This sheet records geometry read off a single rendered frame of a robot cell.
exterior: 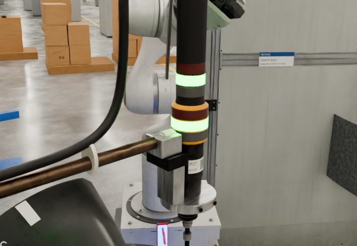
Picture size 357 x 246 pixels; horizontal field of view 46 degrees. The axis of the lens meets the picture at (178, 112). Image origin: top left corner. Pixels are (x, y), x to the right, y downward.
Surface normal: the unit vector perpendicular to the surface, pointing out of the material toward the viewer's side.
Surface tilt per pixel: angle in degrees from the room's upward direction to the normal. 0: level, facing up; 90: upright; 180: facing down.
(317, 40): 89
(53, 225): 41
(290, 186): 90
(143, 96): 85
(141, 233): 90
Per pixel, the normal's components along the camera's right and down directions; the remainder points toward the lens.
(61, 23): 0.40, 0.28
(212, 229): 0.09, 0.30
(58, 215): 0.52, -0.62
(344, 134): -0.96, 0.07
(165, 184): -0.74, 0.19
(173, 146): 0.67, 0.23
